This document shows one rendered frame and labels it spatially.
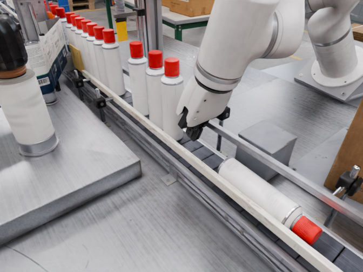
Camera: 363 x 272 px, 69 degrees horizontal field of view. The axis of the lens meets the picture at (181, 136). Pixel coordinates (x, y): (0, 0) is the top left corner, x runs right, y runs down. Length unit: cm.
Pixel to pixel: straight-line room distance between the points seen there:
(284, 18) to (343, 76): 72
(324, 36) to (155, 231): 77
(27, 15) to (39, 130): 56
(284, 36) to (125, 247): 45
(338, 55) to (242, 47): 68
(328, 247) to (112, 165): 45
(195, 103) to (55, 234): 37
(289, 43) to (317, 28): 53
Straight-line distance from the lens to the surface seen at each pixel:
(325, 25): 97
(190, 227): 55
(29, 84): 63
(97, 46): 89
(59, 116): 84
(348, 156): 61
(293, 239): 47
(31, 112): 65
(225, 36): 40
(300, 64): 140
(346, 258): 53
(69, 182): 61
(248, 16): 39
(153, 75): 63
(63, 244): 58
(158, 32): 89
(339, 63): 109
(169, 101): 60
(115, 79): 87
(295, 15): 46
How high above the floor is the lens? 128
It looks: 36 degrees down
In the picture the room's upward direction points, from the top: straight up
